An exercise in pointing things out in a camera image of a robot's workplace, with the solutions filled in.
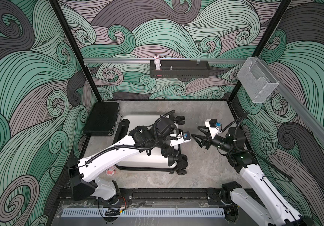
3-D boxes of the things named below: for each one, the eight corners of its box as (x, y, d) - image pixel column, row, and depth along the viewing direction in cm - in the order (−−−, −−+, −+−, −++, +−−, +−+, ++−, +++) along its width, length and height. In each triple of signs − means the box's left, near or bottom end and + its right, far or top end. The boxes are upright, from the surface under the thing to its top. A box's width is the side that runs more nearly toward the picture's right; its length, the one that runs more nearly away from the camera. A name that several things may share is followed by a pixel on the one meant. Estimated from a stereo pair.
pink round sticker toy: (106, 175, 82) (104, 174, 80) (107, 169, 85) (106, 167, 82) (114, 175, 82) (113, 174, 80) (116, 169, 85) (114, 167, 82)
